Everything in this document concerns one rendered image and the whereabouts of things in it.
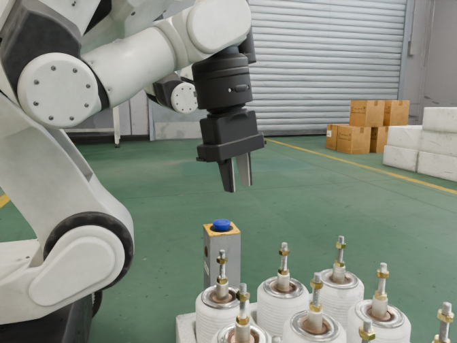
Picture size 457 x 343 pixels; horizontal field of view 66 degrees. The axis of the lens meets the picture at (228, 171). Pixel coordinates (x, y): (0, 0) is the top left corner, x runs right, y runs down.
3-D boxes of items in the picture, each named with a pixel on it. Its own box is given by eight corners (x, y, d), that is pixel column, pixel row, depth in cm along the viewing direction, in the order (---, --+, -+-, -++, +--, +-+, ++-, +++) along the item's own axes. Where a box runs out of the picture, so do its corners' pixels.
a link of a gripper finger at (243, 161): (251, 186, 58) (246, 150, 57) (239, 184, 61) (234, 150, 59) (258, 184, 59) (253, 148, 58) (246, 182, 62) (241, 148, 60)
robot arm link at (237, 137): (218, 165, 50) (204, 79, 47) (185, 160, 58) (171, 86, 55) (279, 145, 57) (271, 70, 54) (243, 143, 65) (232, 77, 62)
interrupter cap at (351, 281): (317, 269, 73) (318, 266, 73) (356, 273, 71) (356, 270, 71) (318, 288, 66) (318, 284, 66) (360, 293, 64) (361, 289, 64)
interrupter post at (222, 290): (213, 298, 63) (212, 281, 62) (222, 293, 64) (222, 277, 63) (221, 303, 61) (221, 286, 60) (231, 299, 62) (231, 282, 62)
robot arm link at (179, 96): (162, 123, 85) (136, 25, 75) (144, 114, 95) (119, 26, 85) (202, 109, 89) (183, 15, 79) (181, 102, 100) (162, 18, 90)
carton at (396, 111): (407, 126, 409) (409, 99, 403) (390, 126, 404) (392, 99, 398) (390, 124, 438) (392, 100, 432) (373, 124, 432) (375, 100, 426)
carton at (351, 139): (369, 153, 400) (371, 126, 394) (351, 154, 394) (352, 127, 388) (353, 150, 428) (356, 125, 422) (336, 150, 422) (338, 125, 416)
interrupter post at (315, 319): (319, 335, 53) (320, 315, 52) (304, 329, 54) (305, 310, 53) (324, 326, 55) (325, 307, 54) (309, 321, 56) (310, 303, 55)
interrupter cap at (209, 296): (192, 297, 63) (192, 294, 63) (224, 283, 68) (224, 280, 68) (219, 316, 57) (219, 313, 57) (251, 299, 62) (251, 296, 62)
